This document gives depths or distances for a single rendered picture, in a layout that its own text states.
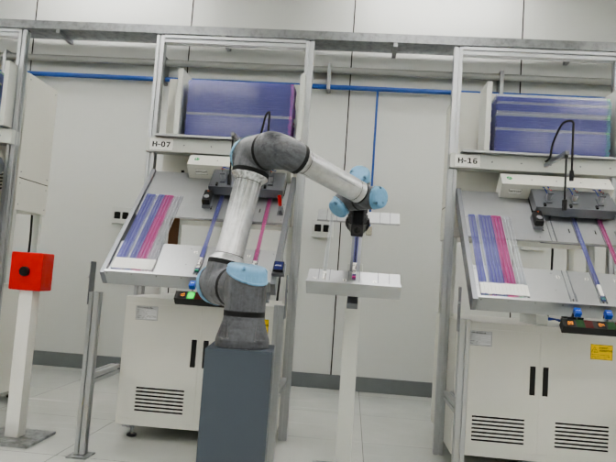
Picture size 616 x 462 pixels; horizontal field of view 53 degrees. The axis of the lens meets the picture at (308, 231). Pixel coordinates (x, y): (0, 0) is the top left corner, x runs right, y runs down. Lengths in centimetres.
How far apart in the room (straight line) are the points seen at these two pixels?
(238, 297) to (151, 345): 118
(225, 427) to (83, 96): 361
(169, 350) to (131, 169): 215
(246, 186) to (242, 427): 70
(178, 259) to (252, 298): 89
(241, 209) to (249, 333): 39
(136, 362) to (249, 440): 124
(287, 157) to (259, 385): 65
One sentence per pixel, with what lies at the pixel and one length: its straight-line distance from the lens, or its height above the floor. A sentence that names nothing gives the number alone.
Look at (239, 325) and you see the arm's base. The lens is 168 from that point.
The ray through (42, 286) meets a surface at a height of 64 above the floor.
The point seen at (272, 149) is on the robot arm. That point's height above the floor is 112.
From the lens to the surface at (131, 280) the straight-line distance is 253.
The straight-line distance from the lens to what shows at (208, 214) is 274.
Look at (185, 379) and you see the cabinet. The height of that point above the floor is 28.
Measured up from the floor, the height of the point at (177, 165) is 127.
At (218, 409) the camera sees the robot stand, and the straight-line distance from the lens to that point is 169.
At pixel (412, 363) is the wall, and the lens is 437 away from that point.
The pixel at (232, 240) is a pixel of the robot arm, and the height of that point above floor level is 85.
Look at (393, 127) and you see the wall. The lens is 446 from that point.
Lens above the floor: 75
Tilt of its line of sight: 4 degrees up
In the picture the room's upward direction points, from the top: 4 degrees clockwise
